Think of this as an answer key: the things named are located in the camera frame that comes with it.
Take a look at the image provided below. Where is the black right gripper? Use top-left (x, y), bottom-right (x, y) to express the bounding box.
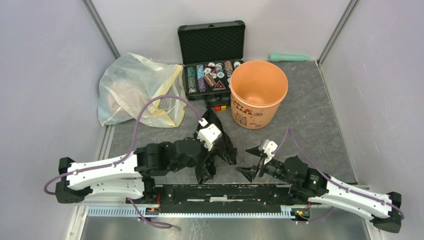
top-left (234, 146), bottom-right (295, 186)

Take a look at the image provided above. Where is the black trash bag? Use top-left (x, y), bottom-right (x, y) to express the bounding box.
top-left (194, 108), bottom-right (238, 185)

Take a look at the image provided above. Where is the orange capybara trash bin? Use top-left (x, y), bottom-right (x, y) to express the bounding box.
top-left (229, 60), bottom-right (289, 130)

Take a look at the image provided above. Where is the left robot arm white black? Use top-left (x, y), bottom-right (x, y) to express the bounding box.
top-left (54, 137), bottom-right (214, 204)

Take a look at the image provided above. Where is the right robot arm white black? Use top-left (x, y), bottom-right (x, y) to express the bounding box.
top-left (237, 146), bottom-right (403, 234)

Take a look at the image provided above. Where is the red triangle dealer button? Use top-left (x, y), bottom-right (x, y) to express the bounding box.
top-left (212, 80), bottom-right (227, 91)

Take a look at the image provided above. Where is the black poker chip case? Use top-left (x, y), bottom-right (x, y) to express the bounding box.
top-left (177, 20), bottom-right (246, 108)

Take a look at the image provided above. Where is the translucent yellowish plastic bag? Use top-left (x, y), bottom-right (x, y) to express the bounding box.
top-left (97, 53), bottom-right (187, 128)

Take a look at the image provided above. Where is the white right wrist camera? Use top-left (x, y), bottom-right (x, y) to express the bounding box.
top-left (259, 139), bottom-right (278, 165)

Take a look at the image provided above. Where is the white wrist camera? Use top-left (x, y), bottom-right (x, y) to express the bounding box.
top-left (259, 139), bottom-right (278, 165)
top-left (196, 118), bottom-right (222, 152)

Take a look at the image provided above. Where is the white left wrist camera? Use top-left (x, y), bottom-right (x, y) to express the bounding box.
top-left (196, 118), bottom-right (222, 152)

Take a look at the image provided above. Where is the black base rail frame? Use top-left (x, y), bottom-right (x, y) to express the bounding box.
top-left (66, 183), bottom-right (369, 221)

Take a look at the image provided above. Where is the mint green handle tool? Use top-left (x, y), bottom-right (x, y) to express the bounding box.
top-left (268, 53), bottom-right (310, 62)

